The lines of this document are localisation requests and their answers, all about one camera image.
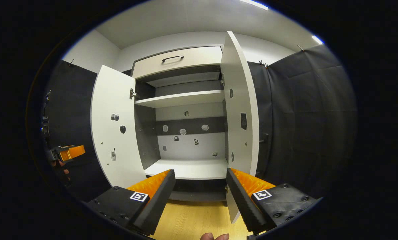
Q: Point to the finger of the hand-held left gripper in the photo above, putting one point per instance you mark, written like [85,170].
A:
[72,152]

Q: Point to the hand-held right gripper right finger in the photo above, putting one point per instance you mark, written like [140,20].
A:
[243,205]

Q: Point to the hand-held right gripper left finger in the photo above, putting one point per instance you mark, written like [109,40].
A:
[155,205]

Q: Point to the cabinet door with camera sticker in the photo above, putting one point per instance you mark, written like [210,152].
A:
[115,100]

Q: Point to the beige double-door shoe cabinet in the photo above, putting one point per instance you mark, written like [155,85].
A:
[192,116]

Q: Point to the cabinet door with headphones sticker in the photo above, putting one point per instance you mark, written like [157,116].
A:
[240,83]

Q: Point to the white cabinet shelf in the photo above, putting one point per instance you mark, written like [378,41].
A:
[189,166]
[182,99]

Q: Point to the metal door hinge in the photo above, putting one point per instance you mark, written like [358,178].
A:
[132,94]

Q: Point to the beige cabinet drawer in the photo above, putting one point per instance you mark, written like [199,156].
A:
[195,56]

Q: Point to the black backdrop cloth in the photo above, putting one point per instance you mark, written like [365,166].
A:
[302,133]

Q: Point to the long ceiling light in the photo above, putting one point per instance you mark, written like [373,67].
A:
[317,39]
[253,4]

